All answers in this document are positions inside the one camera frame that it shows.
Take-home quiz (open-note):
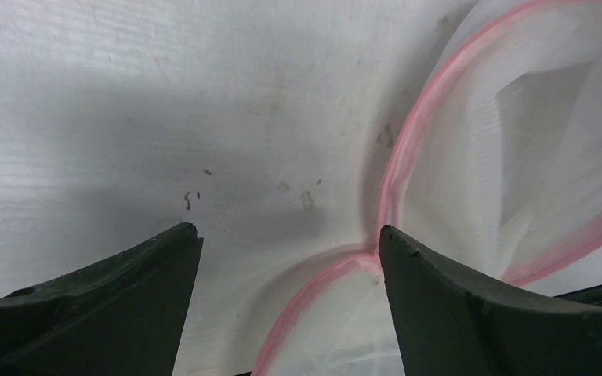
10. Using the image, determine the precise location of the white mesh pink-trimmed laundry bag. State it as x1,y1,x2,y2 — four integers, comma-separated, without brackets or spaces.
252,1,602,375

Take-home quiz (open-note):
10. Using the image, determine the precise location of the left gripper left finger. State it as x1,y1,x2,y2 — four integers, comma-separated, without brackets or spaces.
0,222,203,375

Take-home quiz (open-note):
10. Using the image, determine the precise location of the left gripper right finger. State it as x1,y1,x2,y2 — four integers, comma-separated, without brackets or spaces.
379,225,602,375

